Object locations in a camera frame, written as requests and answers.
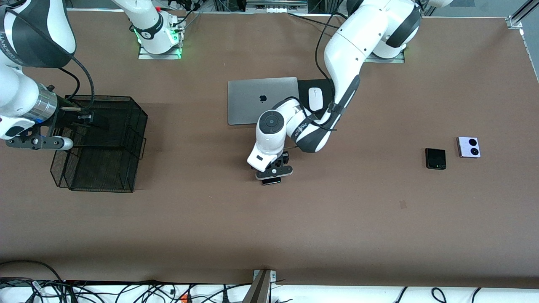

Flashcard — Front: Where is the black flip phone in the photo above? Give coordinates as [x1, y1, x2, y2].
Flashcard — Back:
[425, 148, 447, 170]

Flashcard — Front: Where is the lilac flip phone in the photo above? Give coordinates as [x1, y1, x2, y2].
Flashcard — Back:
[456, 136, 481, 159]

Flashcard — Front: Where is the black mouse pad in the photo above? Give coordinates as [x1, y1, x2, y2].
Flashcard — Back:
[297, 78, 337, 121]

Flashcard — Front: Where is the white computer mouse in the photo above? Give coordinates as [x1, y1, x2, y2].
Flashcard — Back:
[308, 87, 323, 112]

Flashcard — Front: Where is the silver closed laptop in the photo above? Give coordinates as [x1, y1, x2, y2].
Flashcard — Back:
[227, 77, 300, 126]

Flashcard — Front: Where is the grey power strip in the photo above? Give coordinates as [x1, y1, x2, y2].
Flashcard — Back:
[246, 0, 308, 13]

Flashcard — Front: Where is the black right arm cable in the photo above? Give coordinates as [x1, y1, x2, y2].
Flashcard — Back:
[8, 8, 96, 112]

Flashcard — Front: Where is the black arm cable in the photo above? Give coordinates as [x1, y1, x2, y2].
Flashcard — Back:
[291, 11, 352, 132]
[8, 8, 96, 112]

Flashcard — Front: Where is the black wire mesh organizer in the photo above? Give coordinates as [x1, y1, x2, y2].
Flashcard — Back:
[50, 95, 149, 193]

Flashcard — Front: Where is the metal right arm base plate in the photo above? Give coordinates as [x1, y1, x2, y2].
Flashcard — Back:
[138, 17, 183, 60]

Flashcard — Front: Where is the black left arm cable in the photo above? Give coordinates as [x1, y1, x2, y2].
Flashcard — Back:
[291, 11, 352, 132]

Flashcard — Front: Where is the grey metal camera post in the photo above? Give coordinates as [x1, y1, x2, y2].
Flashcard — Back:
[242, 269, 277, 303]

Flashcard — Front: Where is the black cable on table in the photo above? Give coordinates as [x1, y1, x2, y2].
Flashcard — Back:
[288, 12, 350, 28]

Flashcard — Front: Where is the thick black looping cable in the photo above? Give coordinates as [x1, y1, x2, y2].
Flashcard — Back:
[0, 260, 64, 282]

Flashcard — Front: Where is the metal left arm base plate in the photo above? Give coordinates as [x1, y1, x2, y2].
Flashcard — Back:
[364, 54, 406, 64]

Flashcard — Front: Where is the aluminium frame profile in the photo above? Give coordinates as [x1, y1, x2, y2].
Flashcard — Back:
[507, 0, 539, 30]

